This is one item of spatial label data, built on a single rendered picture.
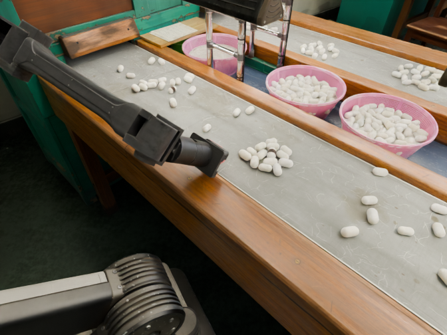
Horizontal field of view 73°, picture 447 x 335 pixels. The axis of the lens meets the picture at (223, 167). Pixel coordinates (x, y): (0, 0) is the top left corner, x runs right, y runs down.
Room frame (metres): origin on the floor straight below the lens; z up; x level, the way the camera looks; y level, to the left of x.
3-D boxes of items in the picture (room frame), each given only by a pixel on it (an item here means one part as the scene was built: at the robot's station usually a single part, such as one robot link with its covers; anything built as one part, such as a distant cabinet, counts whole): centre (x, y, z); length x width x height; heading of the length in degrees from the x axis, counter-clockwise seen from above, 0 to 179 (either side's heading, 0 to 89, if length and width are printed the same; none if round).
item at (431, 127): (0.73, -0.48, 0.72); 0.27 x 0.27 x 0.10
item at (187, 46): (1.23, 0.04, 0.72); 0.27 x 0.27 x 0.10
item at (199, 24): (1.39, 0.19, 0.77); 0.33 x 0.15 x 0.01; 135
